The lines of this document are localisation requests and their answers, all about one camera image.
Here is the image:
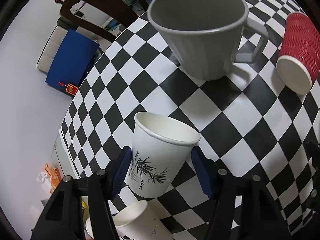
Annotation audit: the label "white bamboo print paper cup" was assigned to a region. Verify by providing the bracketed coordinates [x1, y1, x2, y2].
[127, 112, 200, 198]

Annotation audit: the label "white paper cup on table edge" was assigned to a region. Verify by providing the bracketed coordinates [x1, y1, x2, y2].
[113, 200, 174, 240]

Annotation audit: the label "red ripple paper cup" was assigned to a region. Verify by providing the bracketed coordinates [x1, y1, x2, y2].
[276, 12, 319, 95]

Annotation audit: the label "orange white packet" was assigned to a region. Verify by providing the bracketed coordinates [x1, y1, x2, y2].
[36, 164, 61, 194]

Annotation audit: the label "black white checkered tablecloth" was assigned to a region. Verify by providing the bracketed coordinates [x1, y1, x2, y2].
[60, 0, 319, 239]

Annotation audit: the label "red label bottle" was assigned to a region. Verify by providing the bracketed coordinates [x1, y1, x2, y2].
[58, 81, 78, 96]

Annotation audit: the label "blue flat board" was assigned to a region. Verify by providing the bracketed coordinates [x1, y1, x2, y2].
[46, 29, 100, 91]

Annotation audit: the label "white cushioned bench pad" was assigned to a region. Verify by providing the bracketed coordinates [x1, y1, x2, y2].
[36, 25, 67, 74]

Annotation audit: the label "grey ribbed plastic mug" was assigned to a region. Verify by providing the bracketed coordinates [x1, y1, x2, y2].
[147, 0, 268, 81]

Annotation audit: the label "dark wooden chair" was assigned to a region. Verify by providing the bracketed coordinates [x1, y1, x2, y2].
[60, 0, 138, 43]

